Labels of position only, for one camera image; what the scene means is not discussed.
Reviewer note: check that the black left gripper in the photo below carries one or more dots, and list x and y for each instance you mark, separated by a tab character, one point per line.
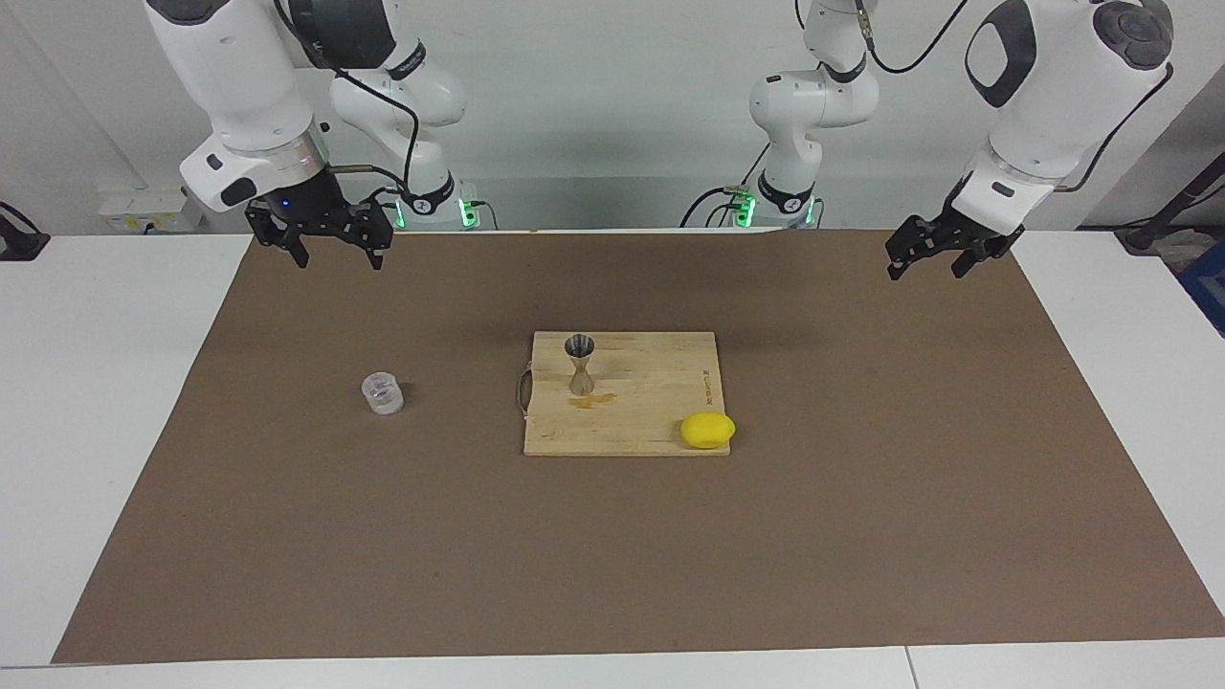
976	225

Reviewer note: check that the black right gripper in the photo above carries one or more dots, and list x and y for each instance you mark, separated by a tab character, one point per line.
306	206

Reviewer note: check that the small clear glass cup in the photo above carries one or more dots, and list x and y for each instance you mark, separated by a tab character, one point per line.
383	394

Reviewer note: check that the steel double jigger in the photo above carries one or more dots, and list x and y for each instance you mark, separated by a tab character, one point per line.
579	346

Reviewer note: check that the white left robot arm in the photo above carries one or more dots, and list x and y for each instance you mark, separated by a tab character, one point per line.
1053	96

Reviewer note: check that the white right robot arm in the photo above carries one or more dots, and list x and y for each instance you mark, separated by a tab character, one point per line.
239	77

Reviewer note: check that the black stand leg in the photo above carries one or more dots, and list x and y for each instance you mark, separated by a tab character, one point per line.
1172	206

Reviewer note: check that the blue crate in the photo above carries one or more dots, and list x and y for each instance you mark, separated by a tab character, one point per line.
1208	282

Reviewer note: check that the yellow lemon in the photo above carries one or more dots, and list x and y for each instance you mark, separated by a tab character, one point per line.
708	431

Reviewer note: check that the wooden cutting board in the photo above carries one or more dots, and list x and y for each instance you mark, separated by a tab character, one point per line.
641	402

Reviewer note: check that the brown paper table mat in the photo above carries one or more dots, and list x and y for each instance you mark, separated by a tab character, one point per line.
612	555

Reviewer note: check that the white wall socket box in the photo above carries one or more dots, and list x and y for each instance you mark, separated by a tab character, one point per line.
124	206

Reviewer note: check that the black clamp mount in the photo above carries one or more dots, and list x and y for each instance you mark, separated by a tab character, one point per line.
19	244

